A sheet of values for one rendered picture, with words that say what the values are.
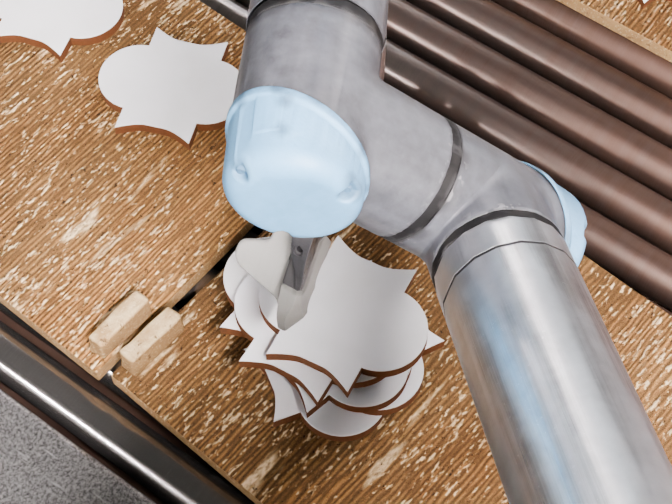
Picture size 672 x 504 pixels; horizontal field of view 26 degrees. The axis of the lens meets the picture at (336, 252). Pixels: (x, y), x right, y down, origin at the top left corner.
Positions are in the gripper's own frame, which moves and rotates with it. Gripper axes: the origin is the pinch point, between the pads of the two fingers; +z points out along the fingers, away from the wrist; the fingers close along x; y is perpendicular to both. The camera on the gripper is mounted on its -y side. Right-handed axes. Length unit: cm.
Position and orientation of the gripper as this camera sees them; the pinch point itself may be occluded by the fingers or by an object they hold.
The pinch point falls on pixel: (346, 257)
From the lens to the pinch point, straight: 106.8
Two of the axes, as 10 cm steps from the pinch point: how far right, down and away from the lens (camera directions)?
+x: -5.2, 7.3, -4.4
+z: -0.1, 5.1, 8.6
